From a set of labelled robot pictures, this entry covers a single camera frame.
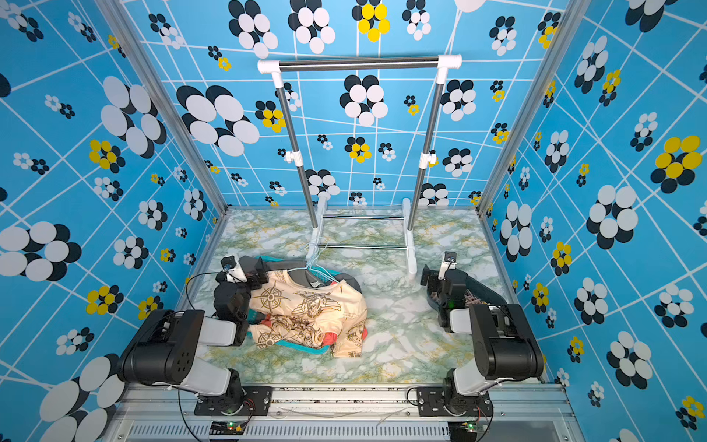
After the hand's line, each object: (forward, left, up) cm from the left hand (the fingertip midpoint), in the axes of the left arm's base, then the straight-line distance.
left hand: (249, 259), depth 88 cm
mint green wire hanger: (-3, -22, -1) cm, 22 cm away
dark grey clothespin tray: (-8, -77, -8) cm, 78 cm away
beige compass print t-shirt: (-16, -14, -3) cm, 22 cm away
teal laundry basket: (-3, -16, -3) cm, 17 cm away
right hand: (+1, -65, -6) cm, 66 cm away
